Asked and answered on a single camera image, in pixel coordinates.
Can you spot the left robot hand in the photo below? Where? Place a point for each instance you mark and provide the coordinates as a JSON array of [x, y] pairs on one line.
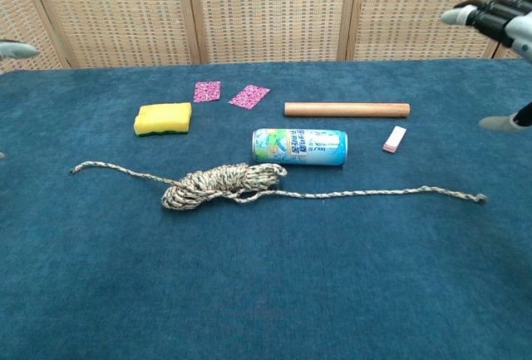
[[14, 49]]

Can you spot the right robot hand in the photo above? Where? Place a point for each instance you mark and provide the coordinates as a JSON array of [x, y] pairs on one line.
[[498, 15]]

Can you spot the white eraser block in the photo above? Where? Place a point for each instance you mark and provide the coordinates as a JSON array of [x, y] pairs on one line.
[[394, 139]]

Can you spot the yellow sponge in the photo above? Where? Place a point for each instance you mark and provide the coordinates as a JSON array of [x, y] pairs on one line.
[[163, 118]]

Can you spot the wooden round dowel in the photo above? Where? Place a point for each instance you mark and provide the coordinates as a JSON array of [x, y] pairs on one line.
[[347, 109]]

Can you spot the pink patterned card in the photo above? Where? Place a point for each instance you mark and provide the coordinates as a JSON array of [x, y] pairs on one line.
[[207, 92], [249, 96]]

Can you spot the woven bamboo folding screen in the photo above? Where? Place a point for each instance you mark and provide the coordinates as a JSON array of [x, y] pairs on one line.
[[266, 6]]

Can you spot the light blue beverage can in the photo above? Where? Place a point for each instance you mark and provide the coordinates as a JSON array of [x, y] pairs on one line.
[[299, 146]]

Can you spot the blue table cloth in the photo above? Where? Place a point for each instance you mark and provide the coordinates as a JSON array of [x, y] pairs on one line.
[[266, 272]]

